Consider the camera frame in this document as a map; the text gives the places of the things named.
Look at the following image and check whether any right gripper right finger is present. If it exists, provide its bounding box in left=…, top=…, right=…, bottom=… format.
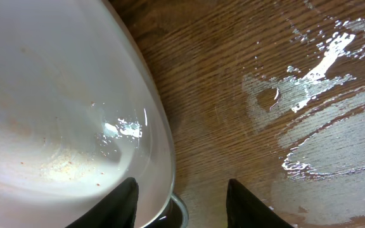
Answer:
left=226, top=179, right=293, bottom=228

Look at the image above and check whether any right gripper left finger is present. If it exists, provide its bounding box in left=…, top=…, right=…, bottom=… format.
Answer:
left=66, top=177, right=139, bottom=228

